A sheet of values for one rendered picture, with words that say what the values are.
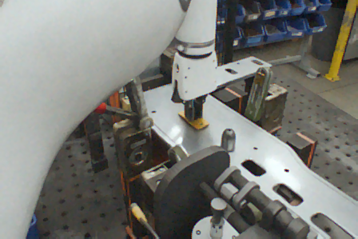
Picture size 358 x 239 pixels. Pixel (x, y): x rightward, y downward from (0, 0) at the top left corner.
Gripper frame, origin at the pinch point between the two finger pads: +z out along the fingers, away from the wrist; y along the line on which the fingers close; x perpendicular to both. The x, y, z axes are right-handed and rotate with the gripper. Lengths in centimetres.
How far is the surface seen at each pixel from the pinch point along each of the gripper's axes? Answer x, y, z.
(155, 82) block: 24.9, 3.9, 4.5
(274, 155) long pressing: -20.4, 6.2, 2.9
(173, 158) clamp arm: -17.8, -17.4, -6.3
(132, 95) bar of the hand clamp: -1.2, -16.2, -10.0
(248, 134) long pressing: -11.9, 6.9, 3.0
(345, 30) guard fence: 94, 244, 53
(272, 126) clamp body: -8.2, 20.7, 8.5
